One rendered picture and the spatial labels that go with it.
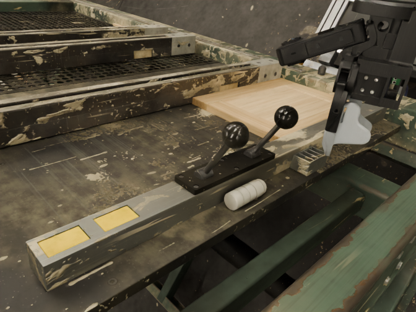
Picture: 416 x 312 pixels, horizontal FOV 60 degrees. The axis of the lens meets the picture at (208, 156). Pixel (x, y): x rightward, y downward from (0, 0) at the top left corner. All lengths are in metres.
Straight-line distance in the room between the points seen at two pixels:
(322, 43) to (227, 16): 2.35
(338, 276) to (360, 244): 0.07
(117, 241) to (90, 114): 0.39
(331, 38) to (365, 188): 0.41
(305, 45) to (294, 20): 2.02
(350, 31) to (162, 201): 0.33
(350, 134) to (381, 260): 0.17
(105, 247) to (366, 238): 0.33
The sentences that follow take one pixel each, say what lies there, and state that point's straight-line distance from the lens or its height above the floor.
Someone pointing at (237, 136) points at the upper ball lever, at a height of 1.55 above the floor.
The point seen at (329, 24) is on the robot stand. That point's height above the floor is 0.23.
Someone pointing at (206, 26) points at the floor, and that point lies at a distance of 2.90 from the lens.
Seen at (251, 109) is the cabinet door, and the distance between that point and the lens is 0.94.
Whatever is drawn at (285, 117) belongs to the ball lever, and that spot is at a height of 1.45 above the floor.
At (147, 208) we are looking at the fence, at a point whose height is 1.58.
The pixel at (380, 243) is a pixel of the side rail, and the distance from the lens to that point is 0.52.
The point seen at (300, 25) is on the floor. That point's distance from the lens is 2.49.
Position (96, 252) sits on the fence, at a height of 1.64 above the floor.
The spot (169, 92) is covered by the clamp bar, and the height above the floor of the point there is 1.32.
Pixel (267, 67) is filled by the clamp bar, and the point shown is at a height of 0.99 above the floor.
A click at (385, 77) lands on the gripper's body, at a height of 1.50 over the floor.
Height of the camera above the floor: 1.94
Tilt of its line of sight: 53 degrees down
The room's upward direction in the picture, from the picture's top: 66 degrees counter-clockwise
